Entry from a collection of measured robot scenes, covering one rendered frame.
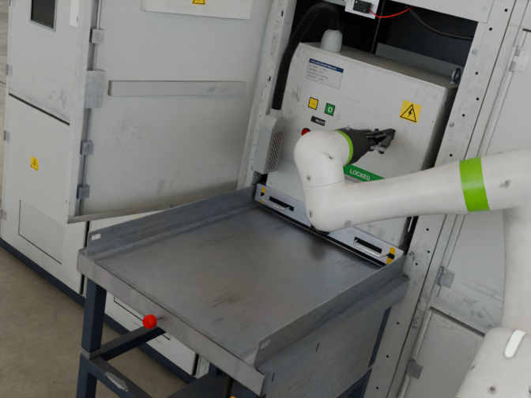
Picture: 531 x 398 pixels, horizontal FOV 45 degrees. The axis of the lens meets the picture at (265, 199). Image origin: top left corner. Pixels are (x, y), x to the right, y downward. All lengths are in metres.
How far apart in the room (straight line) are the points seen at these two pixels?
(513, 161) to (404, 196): 0.23
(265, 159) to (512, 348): 1.00
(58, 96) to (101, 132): 1.02
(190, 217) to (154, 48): 0.49
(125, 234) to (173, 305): 0.30
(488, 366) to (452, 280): 0.65
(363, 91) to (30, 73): 1.60
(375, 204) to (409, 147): 0.41
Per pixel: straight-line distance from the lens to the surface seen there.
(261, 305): 1.59
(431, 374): 1.96
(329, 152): 1.45
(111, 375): 1.82
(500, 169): 1.39
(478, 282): 1.80
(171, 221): 1.85
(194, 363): 2.57
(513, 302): 1.44
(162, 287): 1.59
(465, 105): 1.74
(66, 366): 2.69
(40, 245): 3.15
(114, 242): 1.73
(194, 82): 1.91
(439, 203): 1.41
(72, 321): 2.94
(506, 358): 1.20
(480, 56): 1.72
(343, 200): 1.45
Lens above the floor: 1.67
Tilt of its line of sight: 22 degrees down
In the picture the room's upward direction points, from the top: 12 degrees clockwise
